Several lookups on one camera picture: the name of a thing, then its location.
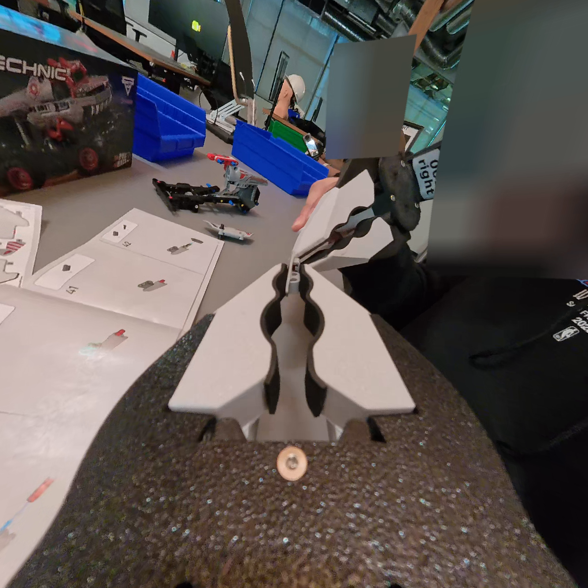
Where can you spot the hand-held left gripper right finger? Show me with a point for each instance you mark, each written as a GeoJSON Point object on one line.
{"type": "Point", "coordinates": [363, 367]}

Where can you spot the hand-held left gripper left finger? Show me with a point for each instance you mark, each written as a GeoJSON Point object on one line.
{"type": "Point", "coordinates": [216, 363]}

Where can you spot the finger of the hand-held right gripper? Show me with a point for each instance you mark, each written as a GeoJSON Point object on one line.
{"type": "Point", "coordinates": [337, 202]}
{"type": "Point", "coordinates": [363, 246]}

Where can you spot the small grey toy brick piece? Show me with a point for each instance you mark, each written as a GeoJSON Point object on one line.
{"type": "Point", "coordinates": [293, 278]}

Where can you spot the person's right forearm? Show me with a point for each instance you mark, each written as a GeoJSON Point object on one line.
{"type": "Point", "coordinates": [381, 285]}

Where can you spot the grey desk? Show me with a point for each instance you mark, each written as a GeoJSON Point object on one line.
{"type": "Point", "coordinates": [115, 202]}

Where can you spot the person's right hand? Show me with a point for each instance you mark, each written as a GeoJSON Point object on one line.
{"type": "Point", "coordinates": [314, 193]}

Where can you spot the blue plastic storage bin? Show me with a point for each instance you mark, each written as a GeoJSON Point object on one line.
{"type": "Point", "coordinates": [271, 156]}
{"type": "Point", "coordinates": [165, 119]}

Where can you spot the green plastic bin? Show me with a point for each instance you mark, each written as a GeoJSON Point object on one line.
{"type": "Point", "coordinates": [285, 131]}

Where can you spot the white winged toy brick piece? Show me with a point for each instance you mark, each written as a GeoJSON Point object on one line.
{"type": "Point", "coordinates": [229, 231]}

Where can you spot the building instruction booklet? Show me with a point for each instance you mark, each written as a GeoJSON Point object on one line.
{"type": "Point", "coordinates": [92, 330]}

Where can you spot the black toy brick chassis assembly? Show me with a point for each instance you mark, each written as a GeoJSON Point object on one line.
{"type": "Point", "coordinates": [202, 193]}

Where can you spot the white metal stand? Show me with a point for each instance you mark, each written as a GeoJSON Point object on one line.
{"type": "Point", "coordinates": [225, 112]}

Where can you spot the black curved chair back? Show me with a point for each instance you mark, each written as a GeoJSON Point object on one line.
{"type": "Point", "coordinates": [241, 50]}

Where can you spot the sticker sheet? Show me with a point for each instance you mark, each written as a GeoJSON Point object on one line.
{"type": "Point", "coordinates": [20, 239]}

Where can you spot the dark computer monitor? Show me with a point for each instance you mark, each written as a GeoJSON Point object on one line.
{"type": "Point", "coordinates": [188, 23]}

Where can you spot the wooden background table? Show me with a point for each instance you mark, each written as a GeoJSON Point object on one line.
{"type": "Point", "coordinates": [147, 53]}

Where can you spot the toy truck cardboard box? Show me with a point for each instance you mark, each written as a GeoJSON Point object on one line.
{"type": "Point", "coordinates": [59, 115]}

